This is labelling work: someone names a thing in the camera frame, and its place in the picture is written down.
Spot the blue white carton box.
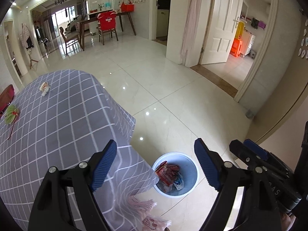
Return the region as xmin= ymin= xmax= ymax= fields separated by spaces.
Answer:
xmin=173 ymin=173 xmax=184 ymax=191

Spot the light blue trash bin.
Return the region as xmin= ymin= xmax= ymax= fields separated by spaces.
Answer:
xmin=152 ymin=152 xmax=199 ymax=198

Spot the person's right hand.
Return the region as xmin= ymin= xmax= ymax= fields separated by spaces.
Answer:
xmin=280 ymin=213 xmax=296 ymax=231

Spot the grey checked tablecloth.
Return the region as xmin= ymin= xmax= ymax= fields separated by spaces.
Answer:
xmin=1 ymin=69 xmax=157 ymax=230

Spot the pink bear-print cloth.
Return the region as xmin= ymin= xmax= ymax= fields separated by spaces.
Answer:
xmin=128 ymin=196 xmax=172 ymax=231

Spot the orange plastic stool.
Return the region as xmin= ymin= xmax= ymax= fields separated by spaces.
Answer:
xmin=230 ymin=38 xmax=243 ymax=57

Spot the green red fruit wrapper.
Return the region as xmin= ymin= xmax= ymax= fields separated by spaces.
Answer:
xmin=5 ymin=104 xmax=19 ymax=125

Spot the red velvet bench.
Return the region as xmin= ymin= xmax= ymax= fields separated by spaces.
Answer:
xmin=0 ymin=85 xmax=15 ymax=114

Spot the small crumpled snack wrapper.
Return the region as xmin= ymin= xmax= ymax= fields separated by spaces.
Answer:
xmin=39 ymin=82 xmax=50 ymax=96

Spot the yellow object behind door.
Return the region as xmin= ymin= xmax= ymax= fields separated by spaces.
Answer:
xmin=234 ymin=21 xmax=245 ymax=40

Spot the white panel door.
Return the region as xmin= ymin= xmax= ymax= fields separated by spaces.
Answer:
xmin=200 ymin=0 xmax=243 ymax=65

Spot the coat rack with clothes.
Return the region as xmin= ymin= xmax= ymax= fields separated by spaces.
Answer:
xmin=21 ymin=23 xmax=39 ymax=69

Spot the wooden dining chair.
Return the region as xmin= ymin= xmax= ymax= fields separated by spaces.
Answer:
xmin=59 ymin=27 xmax=81 ymax=56

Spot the pink lace curtain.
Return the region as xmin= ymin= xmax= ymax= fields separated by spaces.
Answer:
xmin=181 ymin=0 xmax=202 ymax=67

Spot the wooden dining table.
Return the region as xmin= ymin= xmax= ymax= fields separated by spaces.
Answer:
xmin=79 ymin=10 xmax=136 ymax=51

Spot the chair with red cover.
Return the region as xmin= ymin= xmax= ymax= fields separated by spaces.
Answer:
xmin=97 ymin=10 xmax=119 ymax=44

